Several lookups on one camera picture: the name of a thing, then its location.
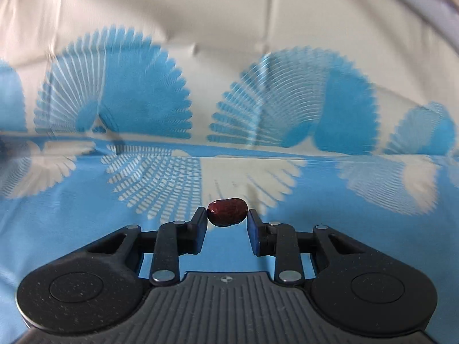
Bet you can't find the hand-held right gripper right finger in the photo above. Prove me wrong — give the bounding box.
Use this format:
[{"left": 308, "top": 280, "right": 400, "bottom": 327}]
[{"left": 247, "top": 208, "right": 371, "bottom": 287}]

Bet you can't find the blue fan-patterned bed sheet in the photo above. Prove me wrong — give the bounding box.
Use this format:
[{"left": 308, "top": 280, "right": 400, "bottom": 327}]
[{"left": 0, "top": 0, "right": 459, "bottom": 344}]

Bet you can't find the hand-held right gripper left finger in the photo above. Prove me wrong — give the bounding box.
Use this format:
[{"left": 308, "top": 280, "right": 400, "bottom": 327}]
[{"left": 84, "top": 206, "right": 209, "bottom": 287}]

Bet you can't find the dark red date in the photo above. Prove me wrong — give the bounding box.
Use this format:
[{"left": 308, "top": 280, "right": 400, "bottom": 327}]
[{"left": 207, "top": 198, "right": 248, "bottom": 227}]

